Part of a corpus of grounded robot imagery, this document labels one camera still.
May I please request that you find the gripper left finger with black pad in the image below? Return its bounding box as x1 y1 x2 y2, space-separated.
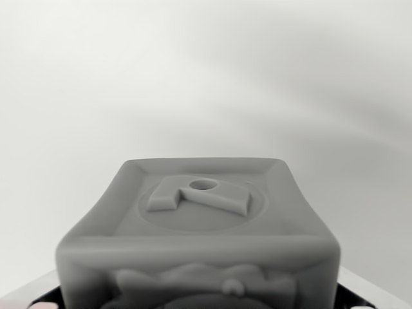
0 269 67 309

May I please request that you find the grey embossed toy cube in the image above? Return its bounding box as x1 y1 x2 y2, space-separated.
54 157 342 309

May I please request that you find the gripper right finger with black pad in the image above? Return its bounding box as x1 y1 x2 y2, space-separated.
334 270 412 309

